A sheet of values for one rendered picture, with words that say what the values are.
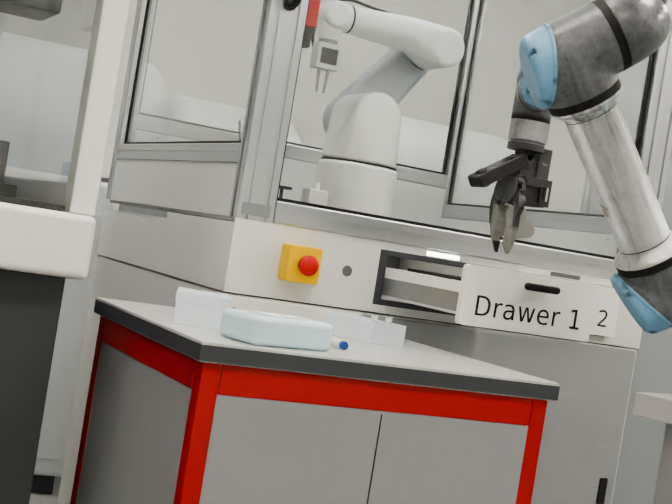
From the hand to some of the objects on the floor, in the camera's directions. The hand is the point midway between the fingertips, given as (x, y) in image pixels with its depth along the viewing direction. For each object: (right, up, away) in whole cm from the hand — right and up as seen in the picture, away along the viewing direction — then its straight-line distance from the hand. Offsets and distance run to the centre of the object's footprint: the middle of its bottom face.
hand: (499, 245), depth 240 cm
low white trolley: (-47, -91, -24) cm, 105 cm away
